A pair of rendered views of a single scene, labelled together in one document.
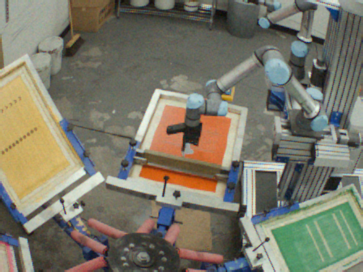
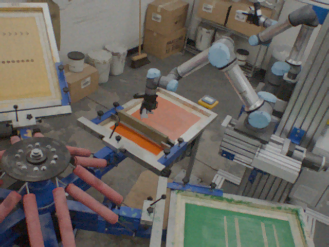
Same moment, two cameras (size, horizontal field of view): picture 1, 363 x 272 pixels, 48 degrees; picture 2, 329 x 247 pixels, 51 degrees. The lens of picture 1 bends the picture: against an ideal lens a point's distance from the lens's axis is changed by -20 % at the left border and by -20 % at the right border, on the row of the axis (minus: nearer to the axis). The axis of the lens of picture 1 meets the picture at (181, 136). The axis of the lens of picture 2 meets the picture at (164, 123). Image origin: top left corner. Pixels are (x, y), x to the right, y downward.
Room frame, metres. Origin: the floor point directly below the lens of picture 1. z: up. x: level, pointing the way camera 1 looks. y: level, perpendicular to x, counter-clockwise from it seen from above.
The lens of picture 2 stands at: (0.09, -0.81, 2.45)
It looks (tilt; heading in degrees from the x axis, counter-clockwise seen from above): 36 degrees down; 20
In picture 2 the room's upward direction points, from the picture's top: 11 degrees clockwise
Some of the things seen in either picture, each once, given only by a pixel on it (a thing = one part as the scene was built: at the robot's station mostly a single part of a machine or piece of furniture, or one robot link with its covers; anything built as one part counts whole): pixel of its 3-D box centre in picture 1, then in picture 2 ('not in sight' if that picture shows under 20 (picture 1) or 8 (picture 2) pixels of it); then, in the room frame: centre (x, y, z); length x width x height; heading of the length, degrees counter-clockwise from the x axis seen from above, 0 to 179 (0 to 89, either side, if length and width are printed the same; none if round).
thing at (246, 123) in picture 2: (308, 116); (258, 119); (1.99, -0.70, 1.31); 0.15 x 0.15 x 0.10
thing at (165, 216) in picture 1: (166, 214); (106, 153); (1.45, 0.03, 1.02); 0.17 x 0.06 x 0.05; 172
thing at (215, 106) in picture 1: (215, 105); (168, 83); (1.82, -0.14, 1.41); 0.11 x 0.11 x 0.08; 5
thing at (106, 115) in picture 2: (129, 162); (107, 117); (1.81, 0.26, 0.98); 0.30 x 0.05 x 0.07; 172
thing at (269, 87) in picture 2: (296, 66); (273, 87); (2.48, -0.69, 1.31); 0.15 x 0.15 x 0.10
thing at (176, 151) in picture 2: (231, 184); (171, 154); (1.73, -0.29, 0.98); 0.30 x 0.05 x 0.07; 172
